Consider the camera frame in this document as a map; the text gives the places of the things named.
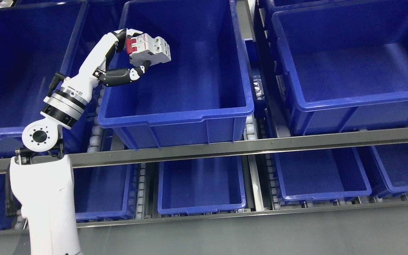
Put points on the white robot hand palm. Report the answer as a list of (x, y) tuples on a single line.
[(84, 82)]

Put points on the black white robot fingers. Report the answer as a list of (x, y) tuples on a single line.
[(122, 35)]

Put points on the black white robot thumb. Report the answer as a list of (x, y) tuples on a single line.
[(121, 76)]

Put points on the grey circuit breaker red switch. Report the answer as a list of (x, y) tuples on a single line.
[(149, 49)]

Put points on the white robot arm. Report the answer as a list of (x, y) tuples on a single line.
[(41, 175)]

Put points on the blue bin upper left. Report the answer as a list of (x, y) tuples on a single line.
[(36, 41)]

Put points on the blue bin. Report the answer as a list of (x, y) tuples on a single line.
[(105, 193), (203, 95), (36, 41), (320, 175), (199, 186), (344, 65), (387, 168)]

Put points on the blue bin upper middle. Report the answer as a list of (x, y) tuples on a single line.
[(203, 95)]

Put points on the blue bin lower left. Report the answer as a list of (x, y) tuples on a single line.
[(105, 193)]

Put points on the blue bin lower middle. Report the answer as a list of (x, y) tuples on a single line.
[(199, 186)]

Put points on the blue bin upper right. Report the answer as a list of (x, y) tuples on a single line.
[(344, 65)]

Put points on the blue bin lower far right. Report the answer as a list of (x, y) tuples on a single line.
[(387, 168)]

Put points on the metal shelf rail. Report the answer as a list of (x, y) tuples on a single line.
[(225, 149)]

